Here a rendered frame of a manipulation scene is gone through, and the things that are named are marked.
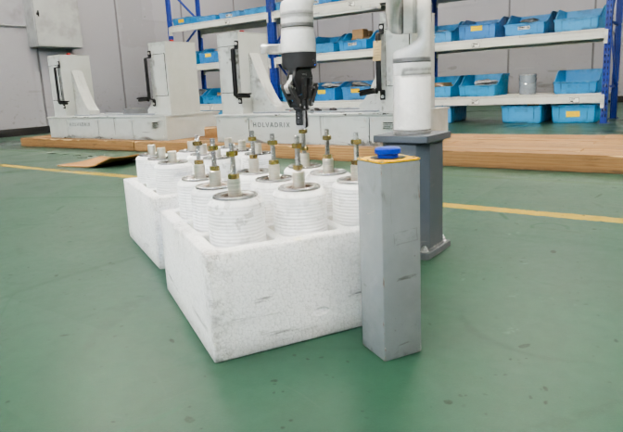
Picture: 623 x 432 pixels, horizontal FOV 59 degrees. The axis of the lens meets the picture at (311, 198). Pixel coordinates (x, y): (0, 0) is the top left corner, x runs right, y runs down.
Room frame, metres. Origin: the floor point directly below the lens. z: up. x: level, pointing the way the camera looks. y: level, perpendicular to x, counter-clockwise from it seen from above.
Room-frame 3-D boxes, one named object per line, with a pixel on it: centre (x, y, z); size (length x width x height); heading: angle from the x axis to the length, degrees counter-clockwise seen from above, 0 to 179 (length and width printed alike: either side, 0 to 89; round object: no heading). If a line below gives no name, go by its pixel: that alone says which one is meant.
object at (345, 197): (1.01, -0.09, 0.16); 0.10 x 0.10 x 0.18
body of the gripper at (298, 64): (1.23, 0.01, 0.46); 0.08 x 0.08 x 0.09
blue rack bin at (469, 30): (5.65, -1.78, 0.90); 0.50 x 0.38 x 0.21; 144
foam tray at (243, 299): (1.07, 0.07, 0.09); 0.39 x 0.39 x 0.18; 25
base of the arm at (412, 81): (1.38, -0.26, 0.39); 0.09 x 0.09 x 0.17; 54
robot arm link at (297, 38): (1.24, 0.03, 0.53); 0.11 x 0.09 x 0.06; 61
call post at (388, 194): (0.84, -0.12, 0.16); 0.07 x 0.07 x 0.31; 25
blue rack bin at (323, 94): (6.70, -0.31, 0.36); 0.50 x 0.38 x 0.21; 144
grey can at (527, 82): (5.33, -2.09, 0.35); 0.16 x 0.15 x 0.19; 54
